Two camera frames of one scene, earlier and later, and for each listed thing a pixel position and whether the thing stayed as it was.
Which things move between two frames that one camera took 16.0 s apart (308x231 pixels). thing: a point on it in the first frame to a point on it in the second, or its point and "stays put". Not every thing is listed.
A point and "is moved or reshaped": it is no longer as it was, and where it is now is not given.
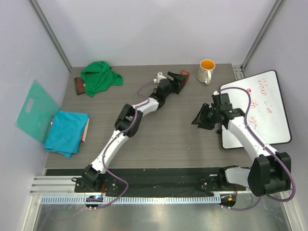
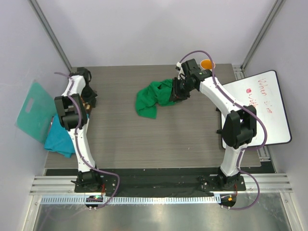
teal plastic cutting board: [38, 121] stays put
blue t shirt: [66, 132] stays put
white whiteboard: [267, 116] stays put
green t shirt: [98, 76] is moved or reshaped
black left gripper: [176, 80] to [92, 99]
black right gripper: [201, 117] to [176, 95]
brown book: [80, 85] is moved or reshaped
